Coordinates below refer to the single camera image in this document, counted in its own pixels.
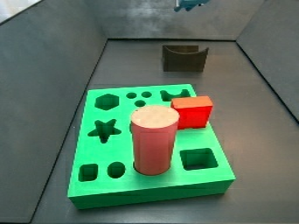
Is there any green shape sorter block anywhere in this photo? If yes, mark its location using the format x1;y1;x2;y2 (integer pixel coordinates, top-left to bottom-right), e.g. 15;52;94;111
69;84;237;209

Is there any black curved fixture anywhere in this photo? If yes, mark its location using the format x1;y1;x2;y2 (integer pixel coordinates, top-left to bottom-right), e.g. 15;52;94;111
164;45;210;73

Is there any blue three prong object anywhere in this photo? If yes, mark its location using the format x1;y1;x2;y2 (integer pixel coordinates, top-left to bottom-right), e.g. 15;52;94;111
174;0;210;12

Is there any pink cylinder block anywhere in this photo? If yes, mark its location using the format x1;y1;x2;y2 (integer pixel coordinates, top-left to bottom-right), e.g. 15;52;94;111
131;105;180;176

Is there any red cube block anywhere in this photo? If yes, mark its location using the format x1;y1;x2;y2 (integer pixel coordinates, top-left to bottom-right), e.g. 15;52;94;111
172;95;213;130

